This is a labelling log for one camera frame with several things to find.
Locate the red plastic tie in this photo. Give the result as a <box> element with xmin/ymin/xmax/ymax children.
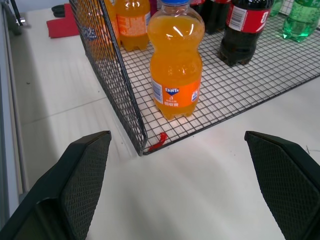
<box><xmin>148</xmin><ymin>132</ymin><xmax>168</xmax><ymax>152</ymax></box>

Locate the dark cola bottle red label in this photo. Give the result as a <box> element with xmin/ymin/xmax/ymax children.
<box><xmin>189</xmin><ymin>0</ymin><xmax>206</xmax><ymax>16</ymax></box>
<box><xmin>218</xmin><ymin>0</ymin><xmax>275</xmax><ymax>67</ymax></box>
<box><xmin>204</xmin><ymin>0</ymin><xmax>232</xmax><ymax>35</ymax></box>

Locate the green Sprite soda bottle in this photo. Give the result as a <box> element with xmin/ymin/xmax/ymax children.
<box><xmin>269</xmin><ymin>0</ymin><xmax>285</xmax><ymax>17</ymax></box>
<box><xmin>282</xmin><ymin>0</ymin><xmax>320</xmax><ymax>43</ymax></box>

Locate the black round object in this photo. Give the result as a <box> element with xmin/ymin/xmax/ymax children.
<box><xmin>51</xmin><ymin>4</ymin><xmax>66</xmax><ymax>16</ymax></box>

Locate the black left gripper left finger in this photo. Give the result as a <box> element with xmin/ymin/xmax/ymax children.
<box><xmin>0</xmin><ymin>130</ymin><xmax>112</xmax><ymax>240</ymax></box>

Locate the orange Fanta soda bottle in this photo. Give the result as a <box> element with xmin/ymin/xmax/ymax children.
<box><xmin>115</xmin><ymin>0</ymin><xmax>152</xmax><ymax>53</ymax></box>
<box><xmin>146</xmin><ymin>0</ymin><xmax>206</xmax><ymax>122</ymax></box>
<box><xmin>103</xmin><ymin>0</ymin><xmax>121</xmax><ymax>49</ymax></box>

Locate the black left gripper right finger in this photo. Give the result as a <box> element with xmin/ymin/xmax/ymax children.
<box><xmin>244</xmin><ymin>130</ymin><xmax>320</xmax><ymax>240</ymax></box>

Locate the black wire mesh basket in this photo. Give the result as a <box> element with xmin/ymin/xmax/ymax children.
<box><xmin>68</xmin><ymin>0</ymin><xmax>320</xmax><ymax>156</ymax></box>

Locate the red cloth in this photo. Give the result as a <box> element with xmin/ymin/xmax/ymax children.
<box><xmin>46</xmin><ymin>3</ymin><xmax>81</xmax><ymax>39</ymax></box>

